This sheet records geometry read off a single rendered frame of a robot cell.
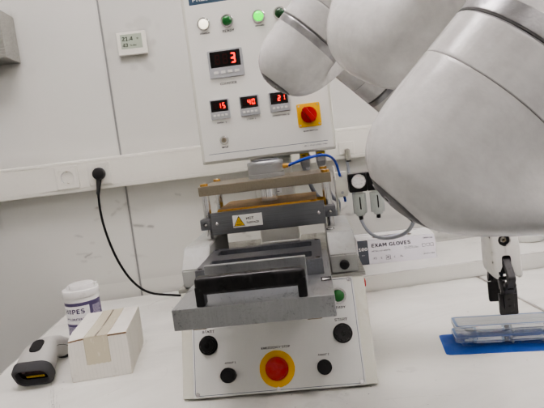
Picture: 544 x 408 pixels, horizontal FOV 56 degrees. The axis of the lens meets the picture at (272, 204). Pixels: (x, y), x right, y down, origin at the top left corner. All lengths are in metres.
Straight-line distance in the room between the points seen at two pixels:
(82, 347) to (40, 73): 0.96
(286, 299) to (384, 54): 0.34
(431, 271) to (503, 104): 1.15
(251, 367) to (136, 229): 0.89
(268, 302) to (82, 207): 1.15
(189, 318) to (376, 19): 0.44
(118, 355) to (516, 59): 0.94
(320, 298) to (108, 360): 0.57
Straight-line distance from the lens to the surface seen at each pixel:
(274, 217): 1.02
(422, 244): 1.57
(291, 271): 0.67
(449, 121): 0.36
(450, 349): 1.06
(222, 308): 0.70
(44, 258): 1.82
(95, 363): 1.14
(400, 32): 0.50
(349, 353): 0.93
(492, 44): 0.37
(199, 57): 1.28
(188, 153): 1.63
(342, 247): 0.95
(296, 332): 0.93
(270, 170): 1.07
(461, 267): 1.51
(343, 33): 0.57
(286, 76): 0.71
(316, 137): 1.23
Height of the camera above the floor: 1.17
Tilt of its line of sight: 6 degrees down
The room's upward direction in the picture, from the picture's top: 7 degrees counter-clockwise
